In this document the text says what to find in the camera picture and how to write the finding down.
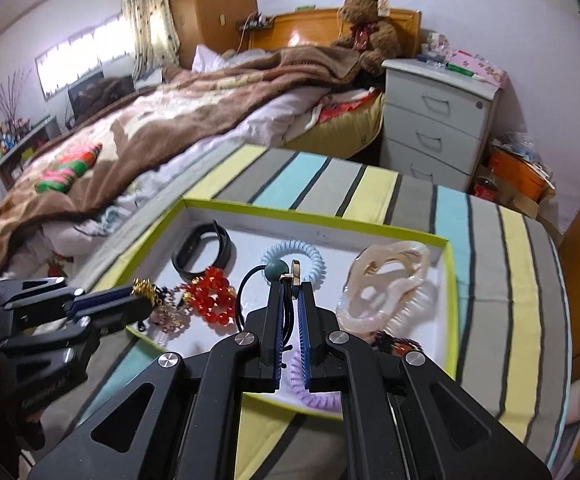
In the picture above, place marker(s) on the pink floral box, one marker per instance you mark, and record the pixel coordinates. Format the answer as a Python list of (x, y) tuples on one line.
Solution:
[(480, 67)]

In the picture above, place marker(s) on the brown patterned blanket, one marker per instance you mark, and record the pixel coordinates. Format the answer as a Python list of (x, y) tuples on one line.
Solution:
[(195, 95)]

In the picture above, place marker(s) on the orange box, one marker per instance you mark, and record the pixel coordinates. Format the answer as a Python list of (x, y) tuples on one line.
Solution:
[(517, 177)]

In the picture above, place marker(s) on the white pillow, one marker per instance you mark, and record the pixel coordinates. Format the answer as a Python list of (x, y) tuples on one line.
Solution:
[(215, 60)]

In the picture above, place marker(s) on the dried branches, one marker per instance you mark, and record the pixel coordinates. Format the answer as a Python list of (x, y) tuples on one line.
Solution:
[(10, 100)]

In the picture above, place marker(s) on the power strip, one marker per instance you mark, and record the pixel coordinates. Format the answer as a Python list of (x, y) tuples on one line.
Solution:
[(257, 23)]

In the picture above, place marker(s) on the brown teddy bear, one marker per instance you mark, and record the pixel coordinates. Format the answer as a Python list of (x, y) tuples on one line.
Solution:
[(370, 10)]

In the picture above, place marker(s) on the cluttered side shelf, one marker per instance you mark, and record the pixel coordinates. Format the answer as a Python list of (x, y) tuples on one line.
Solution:
[(20, 150)]

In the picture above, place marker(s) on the red soda bottle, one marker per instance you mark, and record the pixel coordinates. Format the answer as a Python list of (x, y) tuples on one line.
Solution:
[(485, 190)]

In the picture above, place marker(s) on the translucent pink hair claw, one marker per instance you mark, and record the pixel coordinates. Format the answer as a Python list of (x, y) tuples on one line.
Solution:
[(370, 260)]

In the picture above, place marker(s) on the black wristband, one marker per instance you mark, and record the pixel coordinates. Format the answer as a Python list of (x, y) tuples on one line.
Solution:
[(185, 260)]

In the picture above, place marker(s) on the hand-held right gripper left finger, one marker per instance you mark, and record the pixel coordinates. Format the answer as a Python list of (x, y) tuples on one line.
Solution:
[(270, 340)]

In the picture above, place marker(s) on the window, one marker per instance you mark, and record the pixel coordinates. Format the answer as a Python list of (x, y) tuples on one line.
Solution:
[(85, 55)]

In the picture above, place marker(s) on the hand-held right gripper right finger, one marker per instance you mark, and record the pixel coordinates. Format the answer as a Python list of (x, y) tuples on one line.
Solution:
[(304, 340)]

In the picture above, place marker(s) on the green cardboard box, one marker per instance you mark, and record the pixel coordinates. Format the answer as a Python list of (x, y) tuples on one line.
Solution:
[(320, 230)]

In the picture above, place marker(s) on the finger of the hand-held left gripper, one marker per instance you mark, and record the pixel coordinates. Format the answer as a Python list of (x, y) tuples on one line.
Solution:
[(105, 299), (120, 316)]

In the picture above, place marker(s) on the striped tablecloth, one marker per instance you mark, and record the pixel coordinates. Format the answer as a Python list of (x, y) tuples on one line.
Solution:
[(495, 285)]

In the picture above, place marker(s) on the white nightstand with drawers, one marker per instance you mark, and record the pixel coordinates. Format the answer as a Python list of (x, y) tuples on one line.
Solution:
[(430, 110)]

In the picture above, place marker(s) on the floral curtain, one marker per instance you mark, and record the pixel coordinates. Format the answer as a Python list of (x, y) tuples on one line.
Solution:
[(145, 10)]

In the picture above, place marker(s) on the wooden headboard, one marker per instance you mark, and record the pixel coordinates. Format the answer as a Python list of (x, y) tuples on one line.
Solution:
[(310, 25)]

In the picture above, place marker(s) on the green red folded cloth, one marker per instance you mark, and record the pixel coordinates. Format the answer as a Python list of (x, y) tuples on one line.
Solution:
[(67, 170)]

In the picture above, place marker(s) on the wooden wardrobe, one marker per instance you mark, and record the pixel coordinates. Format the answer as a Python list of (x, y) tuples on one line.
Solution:
[(210, 0)]

